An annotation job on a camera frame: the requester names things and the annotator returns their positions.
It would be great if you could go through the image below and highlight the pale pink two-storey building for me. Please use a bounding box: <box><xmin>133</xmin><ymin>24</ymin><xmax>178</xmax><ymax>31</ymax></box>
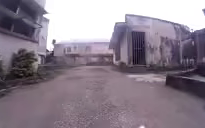
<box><xmin>52</xmin><ymin>38</ymin><xmax>115</xmax><ymax>66</ymax></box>

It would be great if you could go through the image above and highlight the grey-brown paved road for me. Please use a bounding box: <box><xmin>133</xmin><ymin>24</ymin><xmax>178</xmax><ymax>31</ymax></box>
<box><xmin>0</xmin><ymin>65</ymin><xmax>205</xmax><ymax>128</ymax></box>

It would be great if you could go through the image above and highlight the stained pale building, grey roof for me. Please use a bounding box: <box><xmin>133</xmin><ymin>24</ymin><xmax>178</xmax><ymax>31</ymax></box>
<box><xmin>108</xmin><ymin>13</ymin><xmax>192</xmax><ymax>73</ymax></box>

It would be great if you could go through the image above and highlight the large pale building with awnings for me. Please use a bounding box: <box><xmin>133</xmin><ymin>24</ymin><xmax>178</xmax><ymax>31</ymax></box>
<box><xmin>0</xmin><ymin>0</ymin><xmax>48</xmax><ymax>73</ymax></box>

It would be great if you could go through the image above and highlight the dark shed with sloped roof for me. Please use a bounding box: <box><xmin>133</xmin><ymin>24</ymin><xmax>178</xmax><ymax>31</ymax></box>
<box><xmin>181</xmin><ymin>25</ymin><xmax>205</xmax><ymax>68</ymax></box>

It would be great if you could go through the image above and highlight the low concrete wall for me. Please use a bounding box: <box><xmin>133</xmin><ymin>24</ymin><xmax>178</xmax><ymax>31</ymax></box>
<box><xmin>165</xmin><ymin>68</ymin><xmax>205</xmax><ymax>100</ymax></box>

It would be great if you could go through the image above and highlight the low dark kerb wall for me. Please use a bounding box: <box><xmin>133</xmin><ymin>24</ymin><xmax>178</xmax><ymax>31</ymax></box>
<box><xmin>0</xmin><ymin>68</ymin><xmax>58</xmax><ymax>101</ymax></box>

